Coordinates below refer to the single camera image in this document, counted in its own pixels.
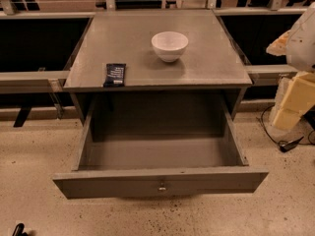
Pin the metal drawer knob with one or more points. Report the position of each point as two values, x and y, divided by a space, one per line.
161 187

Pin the black object at floor corner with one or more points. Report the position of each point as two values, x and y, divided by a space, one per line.
19 230

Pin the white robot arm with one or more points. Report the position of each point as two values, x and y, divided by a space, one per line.
298 47

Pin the grey metal rail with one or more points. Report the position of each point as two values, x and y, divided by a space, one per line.
269 75
32 82

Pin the grey open top drawer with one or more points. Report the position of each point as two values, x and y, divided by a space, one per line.
133 141

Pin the grey metal rail left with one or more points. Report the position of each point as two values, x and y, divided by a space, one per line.
32 82

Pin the white ceramic bowl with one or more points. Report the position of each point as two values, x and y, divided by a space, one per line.
169 46

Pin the grey cabinet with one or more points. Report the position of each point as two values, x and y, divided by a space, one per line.
209 61

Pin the grey metal rail right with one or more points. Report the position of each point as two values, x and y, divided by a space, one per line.
269 75

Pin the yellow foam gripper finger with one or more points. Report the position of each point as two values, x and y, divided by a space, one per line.
277 47
294 98

